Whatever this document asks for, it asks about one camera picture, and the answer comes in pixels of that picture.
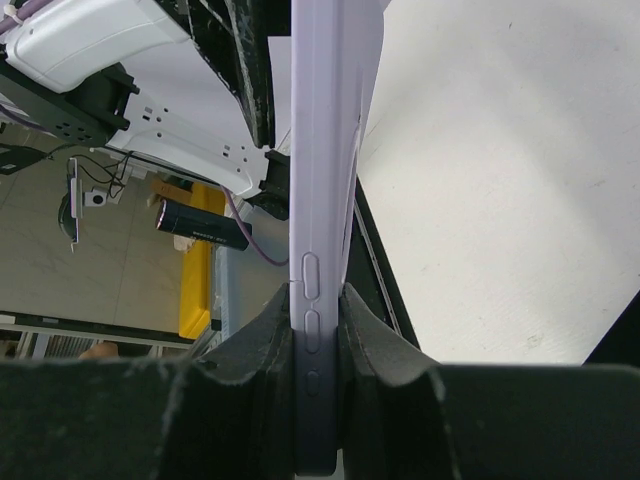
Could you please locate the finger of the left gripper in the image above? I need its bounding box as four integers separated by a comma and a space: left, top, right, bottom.
174, 0, 275, 148

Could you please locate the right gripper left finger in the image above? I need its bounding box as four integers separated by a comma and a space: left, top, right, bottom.
1, 287, 294, 479

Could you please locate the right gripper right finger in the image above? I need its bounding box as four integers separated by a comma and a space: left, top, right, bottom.
339, 286, 639, 479

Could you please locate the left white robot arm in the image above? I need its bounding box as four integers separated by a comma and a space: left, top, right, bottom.
1, 1, 291, 204

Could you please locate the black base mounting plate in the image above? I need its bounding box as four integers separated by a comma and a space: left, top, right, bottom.
346, 178, 420, 349

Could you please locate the black cylinder on floor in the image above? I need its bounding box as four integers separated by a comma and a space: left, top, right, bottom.
156, 199, 249, 251

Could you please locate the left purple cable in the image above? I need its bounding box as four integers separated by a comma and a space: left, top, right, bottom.
222, 184, 291, 267

